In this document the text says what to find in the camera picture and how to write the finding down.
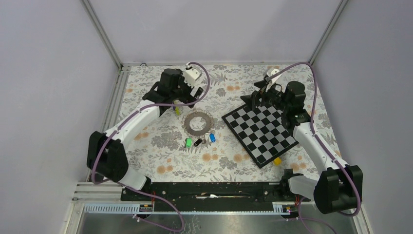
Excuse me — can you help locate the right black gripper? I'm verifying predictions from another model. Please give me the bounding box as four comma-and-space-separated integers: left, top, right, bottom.
240, 79, 290, 113

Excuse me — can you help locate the blue key tag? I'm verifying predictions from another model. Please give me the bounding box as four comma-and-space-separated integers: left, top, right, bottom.
209, 133, 216, 143

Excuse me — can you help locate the black key fob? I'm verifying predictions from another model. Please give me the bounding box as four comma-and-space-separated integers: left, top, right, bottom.
193, 139, 203, 147

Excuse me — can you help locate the key with green tag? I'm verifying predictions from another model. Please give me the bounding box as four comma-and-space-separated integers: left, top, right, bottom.
185, 138, 192, 148

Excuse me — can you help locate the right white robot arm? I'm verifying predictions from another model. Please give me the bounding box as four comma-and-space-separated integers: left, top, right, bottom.
241, 81, 363, 216

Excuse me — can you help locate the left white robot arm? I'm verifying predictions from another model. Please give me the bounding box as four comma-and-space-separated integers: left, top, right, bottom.
86, 66, 205, 200

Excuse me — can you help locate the yellow and purple block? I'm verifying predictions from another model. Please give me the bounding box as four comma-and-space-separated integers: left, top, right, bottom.
174, 103, 180, 116

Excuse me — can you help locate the black white checkerboard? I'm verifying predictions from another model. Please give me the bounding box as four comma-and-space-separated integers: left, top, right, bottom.
222, 104, 298, 168

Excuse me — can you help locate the floral patterned mat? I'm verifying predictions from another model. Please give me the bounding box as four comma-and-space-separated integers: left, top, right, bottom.
118, 64, 341, 182

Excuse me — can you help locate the yellow cube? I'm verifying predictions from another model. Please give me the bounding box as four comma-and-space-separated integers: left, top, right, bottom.
273, 157, 282, 165

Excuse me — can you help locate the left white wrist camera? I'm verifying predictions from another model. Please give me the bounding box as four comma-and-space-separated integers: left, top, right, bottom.
183, 64, 202, 88

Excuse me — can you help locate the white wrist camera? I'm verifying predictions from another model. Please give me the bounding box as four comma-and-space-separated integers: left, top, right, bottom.
183, 64, 202, 88
264, 67, 281, 85

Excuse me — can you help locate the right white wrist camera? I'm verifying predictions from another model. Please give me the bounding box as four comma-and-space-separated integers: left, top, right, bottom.
264, 67, 281, 85

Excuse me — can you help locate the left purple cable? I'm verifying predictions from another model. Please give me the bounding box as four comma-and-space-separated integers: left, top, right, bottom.
91, 62, 211, 233

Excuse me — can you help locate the purple cable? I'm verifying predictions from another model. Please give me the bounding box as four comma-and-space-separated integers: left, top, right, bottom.
266, 62, 362, 234
91, 62, 211, 233

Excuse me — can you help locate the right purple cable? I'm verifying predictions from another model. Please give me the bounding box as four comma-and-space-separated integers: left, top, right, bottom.
266, 62, 362, 234

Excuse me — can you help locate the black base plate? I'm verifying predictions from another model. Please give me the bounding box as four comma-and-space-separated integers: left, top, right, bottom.
120, 182, 301, 213

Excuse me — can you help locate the slotted cable duct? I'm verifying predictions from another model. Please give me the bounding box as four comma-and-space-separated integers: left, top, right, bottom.
83, 203, 291, 215

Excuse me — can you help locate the left aluminium frame post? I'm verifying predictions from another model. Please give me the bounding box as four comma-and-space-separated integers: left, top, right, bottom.
80, 0, 123, 70

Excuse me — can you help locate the aluminium frame post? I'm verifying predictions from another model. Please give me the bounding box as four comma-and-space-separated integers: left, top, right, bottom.
80, 0, 123, 70
308, 0, 349, 65

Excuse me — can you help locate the right aluminium frame post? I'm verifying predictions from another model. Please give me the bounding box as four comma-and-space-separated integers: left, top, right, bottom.
308, 0, 349, 65

